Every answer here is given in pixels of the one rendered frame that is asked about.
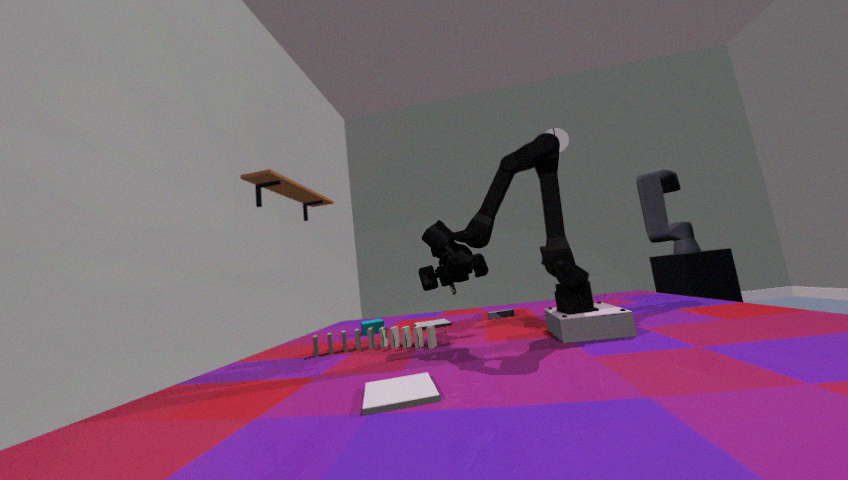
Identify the teal block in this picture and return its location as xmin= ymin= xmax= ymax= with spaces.
xmin=360 ymin=319 xmax=384 ymax=336

